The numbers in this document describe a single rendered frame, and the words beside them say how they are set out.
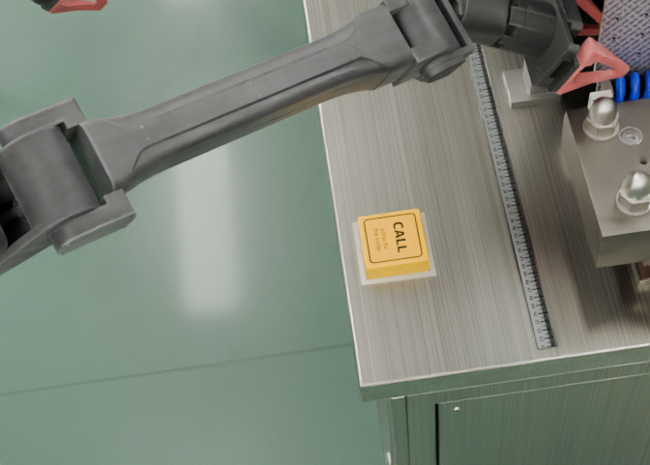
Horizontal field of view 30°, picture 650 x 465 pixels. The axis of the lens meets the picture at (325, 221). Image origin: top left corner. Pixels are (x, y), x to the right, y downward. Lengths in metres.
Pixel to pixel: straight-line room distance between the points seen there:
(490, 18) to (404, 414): 0.44
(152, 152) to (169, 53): 1.79
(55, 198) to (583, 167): 0.55
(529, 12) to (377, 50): 0.18
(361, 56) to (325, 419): 1.24
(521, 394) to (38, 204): 0.62
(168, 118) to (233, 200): 1.50
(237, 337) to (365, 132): 0.97
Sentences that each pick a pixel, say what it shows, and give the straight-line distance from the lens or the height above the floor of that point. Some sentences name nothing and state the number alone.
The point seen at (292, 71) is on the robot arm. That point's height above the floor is 1.24.
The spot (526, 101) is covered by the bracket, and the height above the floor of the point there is 0.91.
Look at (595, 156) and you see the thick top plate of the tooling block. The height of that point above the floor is 1.03.
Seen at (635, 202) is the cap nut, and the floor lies 1.05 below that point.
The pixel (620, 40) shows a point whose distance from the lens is 1.29.
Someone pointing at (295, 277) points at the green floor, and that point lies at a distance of 2.39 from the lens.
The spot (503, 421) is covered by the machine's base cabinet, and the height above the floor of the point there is 0.75.
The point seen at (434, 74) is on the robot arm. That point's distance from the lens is 1.14.
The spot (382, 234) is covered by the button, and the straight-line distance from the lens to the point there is 1.33.
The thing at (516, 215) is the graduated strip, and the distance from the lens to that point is 1.37.
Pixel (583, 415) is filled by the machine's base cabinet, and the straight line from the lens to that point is 1.44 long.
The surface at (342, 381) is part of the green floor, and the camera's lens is 2.27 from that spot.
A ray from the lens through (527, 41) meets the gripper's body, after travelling 1.22.
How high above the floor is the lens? 2.04
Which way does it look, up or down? 57 degrees down
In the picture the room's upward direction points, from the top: 9 degrees counter-clockwise
